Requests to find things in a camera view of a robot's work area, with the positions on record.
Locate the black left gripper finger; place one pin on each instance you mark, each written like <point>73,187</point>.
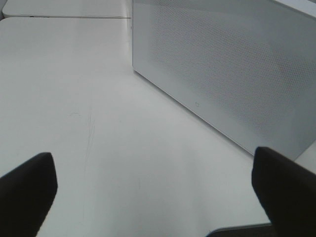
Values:
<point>26,196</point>

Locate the white microwave door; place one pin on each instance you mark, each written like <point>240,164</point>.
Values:
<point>246,67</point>

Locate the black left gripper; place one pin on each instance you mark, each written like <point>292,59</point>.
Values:
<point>287,193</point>

